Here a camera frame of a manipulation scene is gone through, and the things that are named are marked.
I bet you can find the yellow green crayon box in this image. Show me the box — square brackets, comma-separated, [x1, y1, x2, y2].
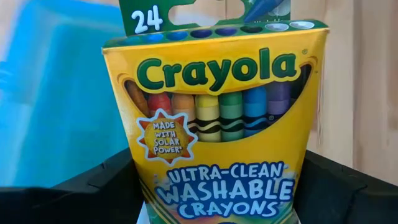
[102, 0, 330, 224]

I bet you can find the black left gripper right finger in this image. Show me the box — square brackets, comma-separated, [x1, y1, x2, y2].
[293, 149, 398, 224]

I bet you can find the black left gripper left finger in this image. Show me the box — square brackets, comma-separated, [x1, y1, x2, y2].
[0, 147, 145, 224]

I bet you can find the clear pencil case blue lid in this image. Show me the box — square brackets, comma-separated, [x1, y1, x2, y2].
[0, 0, 130, 189]

